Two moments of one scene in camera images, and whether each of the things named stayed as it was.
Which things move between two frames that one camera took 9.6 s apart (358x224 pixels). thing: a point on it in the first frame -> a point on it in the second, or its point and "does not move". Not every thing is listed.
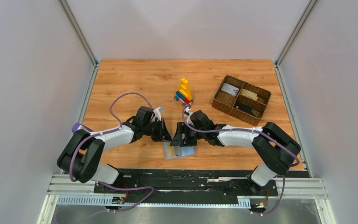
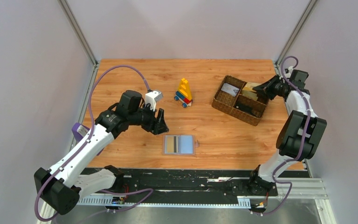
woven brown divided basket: x=241 y=100 does not move
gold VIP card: x=174 y=151 -> x=248 y=91
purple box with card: x=78 y=126 does not move
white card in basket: x=230 y=89 does not move
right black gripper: x=186 y=134 -> x=271 y=88
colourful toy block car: x=184 y=94 does not move
